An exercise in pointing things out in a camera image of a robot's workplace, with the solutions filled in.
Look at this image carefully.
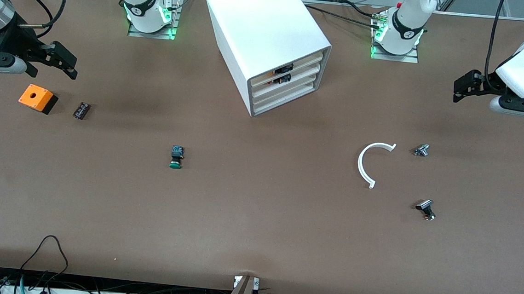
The green mushroom push button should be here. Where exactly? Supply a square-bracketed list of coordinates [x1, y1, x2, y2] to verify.
[168, 144, 185, 171]

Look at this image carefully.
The small black contact block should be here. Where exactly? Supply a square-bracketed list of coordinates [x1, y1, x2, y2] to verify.
[73, 101, 92, 121]

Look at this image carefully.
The orange button enclosure box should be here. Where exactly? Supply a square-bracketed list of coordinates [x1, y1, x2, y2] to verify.
[17, 83, 60, 116]

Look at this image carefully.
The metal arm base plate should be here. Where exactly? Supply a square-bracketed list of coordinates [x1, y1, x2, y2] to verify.
[369, 10, 423, 64]
[128, 0, 184, 41]

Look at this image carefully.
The white curved plastic ring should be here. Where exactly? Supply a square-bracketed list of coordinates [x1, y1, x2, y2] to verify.
[356, 140, 398, 192]

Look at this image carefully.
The black table cable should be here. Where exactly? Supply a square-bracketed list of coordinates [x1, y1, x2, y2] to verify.
[302, 4, 385, 30]

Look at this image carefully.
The black looped floor cable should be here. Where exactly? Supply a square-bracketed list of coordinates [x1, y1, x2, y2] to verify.
[18, 233, 71, 287]

